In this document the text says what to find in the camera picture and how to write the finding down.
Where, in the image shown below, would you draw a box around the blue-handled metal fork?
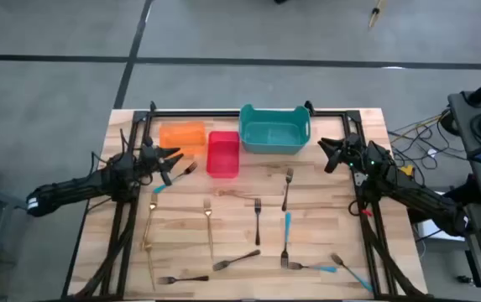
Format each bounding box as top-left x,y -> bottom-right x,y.
330,253 -> 374,293
287,261 -> 338,274
153,160 -> 199,195

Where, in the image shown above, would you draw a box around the blue spoon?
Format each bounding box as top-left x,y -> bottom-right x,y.
280,211 -> 293,270

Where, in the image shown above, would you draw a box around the red-pink plastic bin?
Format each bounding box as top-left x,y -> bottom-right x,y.
206,130 -> 241,180

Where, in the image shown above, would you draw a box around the orange plastic bin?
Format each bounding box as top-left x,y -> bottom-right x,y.
158,121 -> 207,158

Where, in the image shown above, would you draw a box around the grey equipment cart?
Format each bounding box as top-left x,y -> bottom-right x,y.
447,90 -> 481,207

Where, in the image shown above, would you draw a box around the rose gold metal fork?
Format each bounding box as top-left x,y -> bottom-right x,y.
213,188 -> 260,201

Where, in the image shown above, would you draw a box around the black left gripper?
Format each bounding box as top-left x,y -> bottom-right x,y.
139,136 -> 185,177

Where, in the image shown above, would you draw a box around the dark grey desk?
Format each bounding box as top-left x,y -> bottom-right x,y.
445,174 -> 481,302

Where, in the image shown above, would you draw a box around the tangled floor cables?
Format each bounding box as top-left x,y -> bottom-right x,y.
389,109 -> 470,173

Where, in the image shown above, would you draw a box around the black aluminium table frame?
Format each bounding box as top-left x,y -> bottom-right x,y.
61,100 -> 431,301

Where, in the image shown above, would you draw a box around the teal plastic basket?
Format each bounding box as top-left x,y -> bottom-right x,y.
238,103 -> 312,156

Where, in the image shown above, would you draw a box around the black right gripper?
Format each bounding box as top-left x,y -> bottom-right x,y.
316,133 -> 369,171

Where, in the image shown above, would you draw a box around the wooden stick black band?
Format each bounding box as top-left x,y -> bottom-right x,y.
367,0 -> 389,30

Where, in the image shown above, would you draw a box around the white box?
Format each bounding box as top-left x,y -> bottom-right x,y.
416,217 -> 467,243

